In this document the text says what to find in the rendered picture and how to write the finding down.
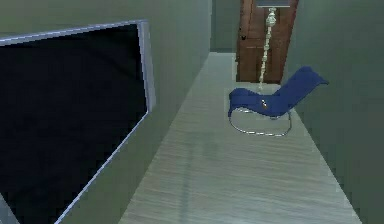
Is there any blue lounge chair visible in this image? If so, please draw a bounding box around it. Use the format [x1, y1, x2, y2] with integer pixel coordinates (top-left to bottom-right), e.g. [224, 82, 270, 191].
[227, 65, 330, 138]

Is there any brown wooden room door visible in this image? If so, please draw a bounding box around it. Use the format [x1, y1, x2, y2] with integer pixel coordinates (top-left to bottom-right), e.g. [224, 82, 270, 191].
[235, 0, 300, 84]

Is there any white floor lamp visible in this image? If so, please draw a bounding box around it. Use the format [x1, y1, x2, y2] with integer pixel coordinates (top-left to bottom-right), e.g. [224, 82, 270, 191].
[255, 0, 292, 93]

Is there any black television set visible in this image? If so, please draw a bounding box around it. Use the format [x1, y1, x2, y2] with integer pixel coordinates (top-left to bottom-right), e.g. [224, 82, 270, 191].
[0, 19, 158, 224]

